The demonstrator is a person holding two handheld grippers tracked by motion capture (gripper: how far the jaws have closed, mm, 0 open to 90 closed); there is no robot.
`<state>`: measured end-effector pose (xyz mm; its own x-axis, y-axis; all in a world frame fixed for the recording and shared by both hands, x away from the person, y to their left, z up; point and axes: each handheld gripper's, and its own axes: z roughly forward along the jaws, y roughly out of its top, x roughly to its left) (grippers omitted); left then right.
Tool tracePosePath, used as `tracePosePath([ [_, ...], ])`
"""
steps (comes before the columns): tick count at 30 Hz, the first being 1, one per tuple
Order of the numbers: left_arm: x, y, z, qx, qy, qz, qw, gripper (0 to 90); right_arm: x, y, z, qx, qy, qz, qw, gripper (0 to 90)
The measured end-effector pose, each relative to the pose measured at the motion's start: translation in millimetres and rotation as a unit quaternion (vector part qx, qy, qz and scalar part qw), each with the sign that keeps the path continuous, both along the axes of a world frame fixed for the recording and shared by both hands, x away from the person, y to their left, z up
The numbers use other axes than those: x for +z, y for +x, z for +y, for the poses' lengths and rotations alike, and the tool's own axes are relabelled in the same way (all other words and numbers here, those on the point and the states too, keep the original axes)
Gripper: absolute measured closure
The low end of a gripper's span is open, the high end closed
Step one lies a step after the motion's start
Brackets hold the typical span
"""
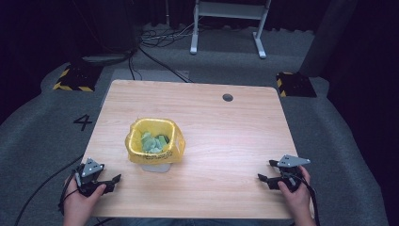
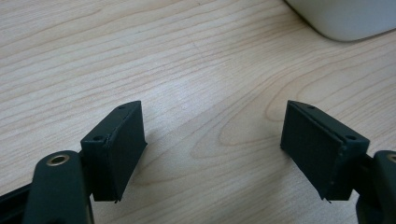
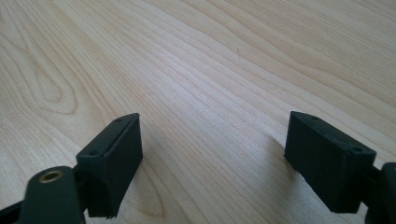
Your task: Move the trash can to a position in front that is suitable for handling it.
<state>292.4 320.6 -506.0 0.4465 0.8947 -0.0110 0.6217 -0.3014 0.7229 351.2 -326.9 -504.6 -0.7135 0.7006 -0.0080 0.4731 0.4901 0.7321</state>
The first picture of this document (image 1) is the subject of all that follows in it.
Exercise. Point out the grey upright panel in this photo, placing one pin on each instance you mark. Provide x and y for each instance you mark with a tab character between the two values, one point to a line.
329	37

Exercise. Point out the white trash bin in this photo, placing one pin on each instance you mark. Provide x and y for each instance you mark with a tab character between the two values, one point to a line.
156	167

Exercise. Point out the bin with yellow bag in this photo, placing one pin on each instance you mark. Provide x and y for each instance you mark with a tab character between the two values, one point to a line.
155	141

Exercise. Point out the green crumpled waste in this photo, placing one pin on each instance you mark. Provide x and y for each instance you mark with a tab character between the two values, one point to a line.
153	143

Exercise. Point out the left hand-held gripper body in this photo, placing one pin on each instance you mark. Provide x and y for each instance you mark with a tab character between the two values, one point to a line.
91	168

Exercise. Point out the person's right hand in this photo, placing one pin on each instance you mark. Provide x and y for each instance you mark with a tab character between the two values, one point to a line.
296	199

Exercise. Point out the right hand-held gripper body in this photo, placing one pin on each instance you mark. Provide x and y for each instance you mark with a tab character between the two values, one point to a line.
291	177

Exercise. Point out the black yellow striped block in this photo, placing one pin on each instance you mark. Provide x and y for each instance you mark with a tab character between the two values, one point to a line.
296	84
76	78

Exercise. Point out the white metal stand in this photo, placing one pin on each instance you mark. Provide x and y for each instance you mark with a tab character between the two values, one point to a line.
230	12

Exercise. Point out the person's left hand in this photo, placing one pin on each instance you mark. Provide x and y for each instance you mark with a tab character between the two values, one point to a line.
80	201

